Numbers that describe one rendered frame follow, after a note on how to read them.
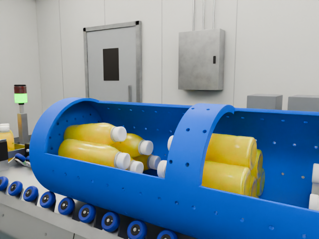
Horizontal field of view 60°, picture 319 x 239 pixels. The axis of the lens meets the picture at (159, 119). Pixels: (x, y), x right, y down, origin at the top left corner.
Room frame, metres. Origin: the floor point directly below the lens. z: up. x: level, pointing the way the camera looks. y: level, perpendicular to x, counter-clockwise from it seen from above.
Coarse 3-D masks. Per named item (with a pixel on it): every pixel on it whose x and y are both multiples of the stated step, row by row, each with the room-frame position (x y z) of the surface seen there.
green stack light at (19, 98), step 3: (15, 96) 1.51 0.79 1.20; (18, 96) 1.51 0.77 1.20; (21, 96) 1.51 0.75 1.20; (24, 96) 1.52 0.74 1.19; (15, 99) 1.51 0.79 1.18; (18, 99) 1.51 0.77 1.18; (21, 99) 1.51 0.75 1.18; (24, 99) 1.52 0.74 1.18; (27, 99) 1.55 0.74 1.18; (15, 102) 1.52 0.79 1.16; (18, 102) 1.51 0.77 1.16; (21, 102) 1.51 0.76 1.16; (24, 102) 1.52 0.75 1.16
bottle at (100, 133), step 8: (72, 128) 0.76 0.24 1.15; (80, 128) 0.74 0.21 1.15; (88, 128) 0.72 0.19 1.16; (96, 128) 0.71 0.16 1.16; (104, 128) 0.70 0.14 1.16; (112, 128) 0.70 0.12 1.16; (64, 136) 0.76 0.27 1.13; (72, 136) 0.74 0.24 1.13; (80, 136) 0.73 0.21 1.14; (88, 136) 0.71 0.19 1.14; (96, 136) 0.70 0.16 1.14; (104, 136) 0.69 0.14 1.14; (112, 136) 0.69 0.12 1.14; (112, 144) 0.71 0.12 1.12
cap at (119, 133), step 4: (116, 128) 0.70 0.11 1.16; (120, 128) 0.70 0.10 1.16; (124, 128) 0.71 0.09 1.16; (116, 132) 0.69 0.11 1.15; (120, 132) 0.69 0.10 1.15; (124, 132) 0.71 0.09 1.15; (116, 136) 0.68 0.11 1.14; (120, 136) 0.69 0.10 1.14; (124, 136) 0.71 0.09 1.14; (116, 140) 0.69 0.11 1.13; (120, 140) 0.69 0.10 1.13
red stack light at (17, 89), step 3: (15, 87) 1.51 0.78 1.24; (18, 87) 1.51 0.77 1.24; (21, 87) 1.52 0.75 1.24; (24, 87) 1.53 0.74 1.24; (15, 90) 1.51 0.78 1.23; (18, 90) 1.51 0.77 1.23; (21, 90) 1.51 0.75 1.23; (24, 90) 1.53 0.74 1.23; (15, 93) 1.51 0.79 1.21; (18, 93) 1.51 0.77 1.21; (21, 93) 1.51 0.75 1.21; (24, 93) 1.53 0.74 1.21
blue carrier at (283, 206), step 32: (64, 128) 0.77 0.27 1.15; (128, 128) 0.86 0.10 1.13; (160, 128) 0.79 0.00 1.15; (192, 128) 0.50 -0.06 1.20; (224, 128) 0.68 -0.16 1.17; (256, 128) 0.63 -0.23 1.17; (288, 128) 0.59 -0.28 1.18; (32, 160) 0.68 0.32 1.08; (64, 160) 0.61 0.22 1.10; (192, 160) 0.46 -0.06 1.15; (288, 160) 0.62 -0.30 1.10; (64, 192) 0.66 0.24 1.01; (96, 192) 0.57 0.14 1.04; (128, 192) 0.52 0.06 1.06; (160, 192) 0.48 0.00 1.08; (192, 192) 0.44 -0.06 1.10; (224, 192) 0.42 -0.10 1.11; (288, 192) 0.60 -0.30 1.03; (160, 224) 0.52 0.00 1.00; (192, 224) 0.46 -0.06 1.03; (224, 224) 0.42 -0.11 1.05; (256, 224) 0.39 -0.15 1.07; (288, 224) 0.37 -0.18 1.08
